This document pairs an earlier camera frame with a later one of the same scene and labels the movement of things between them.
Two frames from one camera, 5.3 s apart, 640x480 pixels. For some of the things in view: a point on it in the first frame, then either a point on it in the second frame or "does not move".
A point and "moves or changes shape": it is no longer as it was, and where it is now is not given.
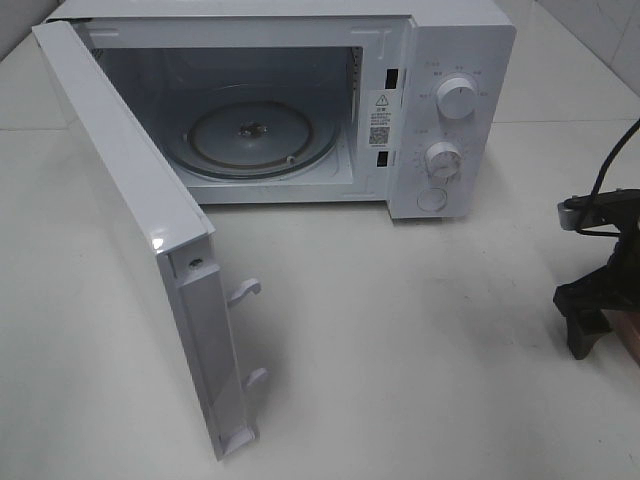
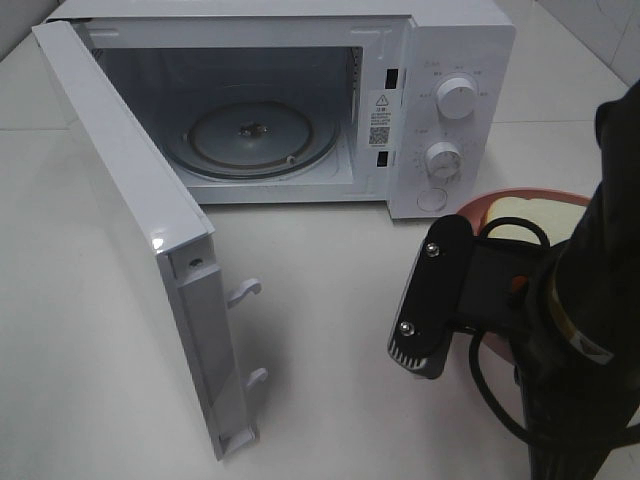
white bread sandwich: x=626 y=325 moves or changes shape
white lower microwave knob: x=442 y=162 does not move
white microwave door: x=178 y=228 does not move
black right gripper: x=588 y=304 → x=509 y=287
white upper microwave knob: x=456 y=97 does not move
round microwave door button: x=431 y=200 does not move
